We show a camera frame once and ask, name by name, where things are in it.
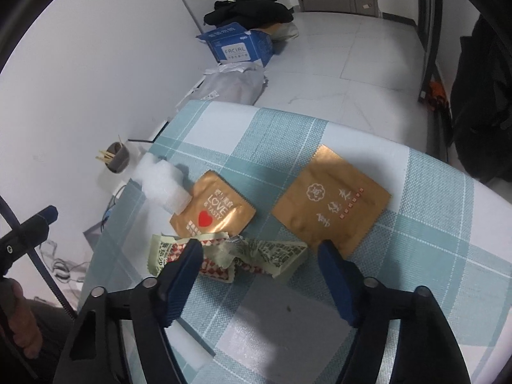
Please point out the blue cardboard box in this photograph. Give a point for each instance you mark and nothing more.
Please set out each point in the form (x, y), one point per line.
(240, 48)

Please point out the black jacket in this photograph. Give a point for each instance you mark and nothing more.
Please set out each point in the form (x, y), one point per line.
(484, 100)

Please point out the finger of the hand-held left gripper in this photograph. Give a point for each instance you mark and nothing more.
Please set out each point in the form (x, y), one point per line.
(44, 216)

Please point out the grey and white utensil holder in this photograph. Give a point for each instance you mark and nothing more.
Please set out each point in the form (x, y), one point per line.
(120, 158)

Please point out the grey plastic mailer bag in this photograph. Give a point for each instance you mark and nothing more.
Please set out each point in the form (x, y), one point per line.
(236, 84)

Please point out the person's left hand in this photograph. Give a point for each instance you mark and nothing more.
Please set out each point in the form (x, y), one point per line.
(20, 320)

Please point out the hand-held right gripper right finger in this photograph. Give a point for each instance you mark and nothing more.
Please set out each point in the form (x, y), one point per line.
(338, 280)

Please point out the pile of black clothes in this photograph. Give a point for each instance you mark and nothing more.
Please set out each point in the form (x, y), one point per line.
(248, 10)

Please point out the white foam wrap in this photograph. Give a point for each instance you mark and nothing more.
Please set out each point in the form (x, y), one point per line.
(160, 180)

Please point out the checked teal tablecloth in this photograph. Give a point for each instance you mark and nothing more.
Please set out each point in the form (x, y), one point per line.
(420, 248)

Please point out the brown sachet with red heart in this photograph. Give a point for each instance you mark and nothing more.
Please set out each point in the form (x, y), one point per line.
(212, 208)

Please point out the orange tool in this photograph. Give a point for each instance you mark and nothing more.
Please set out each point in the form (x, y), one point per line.
(436, 94)

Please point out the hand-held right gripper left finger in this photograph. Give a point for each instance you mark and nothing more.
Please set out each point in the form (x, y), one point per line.
(184, 272)

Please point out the brown sachet with flower print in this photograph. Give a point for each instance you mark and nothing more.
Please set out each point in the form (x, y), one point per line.
(332, 200)

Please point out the red checked snack wrapper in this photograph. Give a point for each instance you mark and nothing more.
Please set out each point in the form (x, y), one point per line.
(260, 256)

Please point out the bundle of wooden chopsticks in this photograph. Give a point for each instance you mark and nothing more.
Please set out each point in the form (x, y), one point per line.
(104, 156)

